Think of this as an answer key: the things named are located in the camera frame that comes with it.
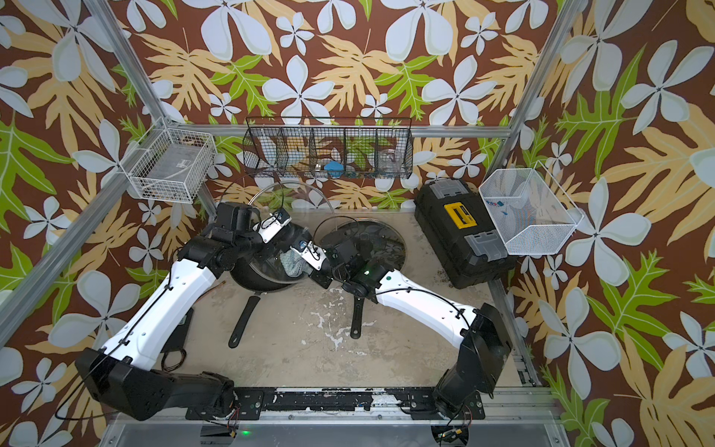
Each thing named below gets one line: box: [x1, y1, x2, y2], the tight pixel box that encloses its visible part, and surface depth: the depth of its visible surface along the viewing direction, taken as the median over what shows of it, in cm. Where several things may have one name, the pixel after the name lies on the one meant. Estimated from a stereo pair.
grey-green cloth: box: [280, 249, 313, 278], surface depth 75 cm
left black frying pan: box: [228, 223, 312, 349], surface depth 75 cm
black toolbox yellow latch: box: [414, 177, 518, 290], surface depth 95 cm
